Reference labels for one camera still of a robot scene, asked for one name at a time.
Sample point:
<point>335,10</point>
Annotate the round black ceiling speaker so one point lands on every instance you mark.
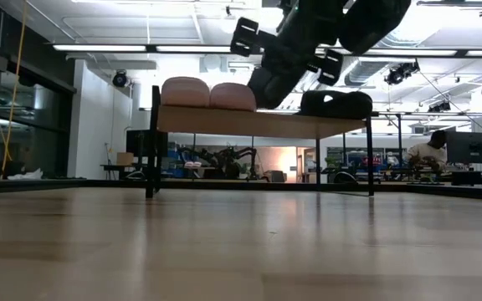
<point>119,78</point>

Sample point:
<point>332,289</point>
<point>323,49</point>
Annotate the white crumpled sheet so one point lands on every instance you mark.
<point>27,174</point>

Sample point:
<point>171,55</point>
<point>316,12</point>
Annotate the small black monitor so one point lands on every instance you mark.
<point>138,142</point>

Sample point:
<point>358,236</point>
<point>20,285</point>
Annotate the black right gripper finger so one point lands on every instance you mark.
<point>295,79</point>
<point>273,77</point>

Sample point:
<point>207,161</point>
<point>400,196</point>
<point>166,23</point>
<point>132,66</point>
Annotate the pink slide sandal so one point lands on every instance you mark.
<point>232,98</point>
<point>184,92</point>

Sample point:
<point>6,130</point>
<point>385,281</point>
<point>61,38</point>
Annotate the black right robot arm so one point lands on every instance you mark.
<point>375,25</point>

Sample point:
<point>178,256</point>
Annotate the black aluminium table frame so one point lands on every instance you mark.
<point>57,184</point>

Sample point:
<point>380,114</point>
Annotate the cardboard box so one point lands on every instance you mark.
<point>125,159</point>

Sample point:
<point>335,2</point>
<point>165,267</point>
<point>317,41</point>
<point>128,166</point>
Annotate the silver ventilation duct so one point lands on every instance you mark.
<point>362,73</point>

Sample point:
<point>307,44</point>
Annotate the large black monitor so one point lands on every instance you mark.
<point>471,148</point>

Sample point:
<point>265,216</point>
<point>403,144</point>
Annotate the black background robot arm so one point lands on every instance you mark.
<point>245,152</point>

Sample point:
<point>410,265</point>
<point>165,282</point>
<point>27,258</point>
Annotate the black ceiling spotlight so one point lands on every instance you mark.
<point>398,75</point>
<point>439,107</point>

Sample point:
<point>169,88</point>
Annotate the white globe lamp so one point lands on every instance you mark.
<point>225,25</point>

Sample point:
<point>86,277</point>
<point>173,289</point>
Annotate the wooden shelf with black frame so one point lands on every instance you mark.
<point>245,125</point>

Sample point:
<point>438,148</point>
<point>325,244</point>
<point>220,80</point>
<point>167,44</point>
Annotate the person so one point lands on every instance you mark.
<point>427,152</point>

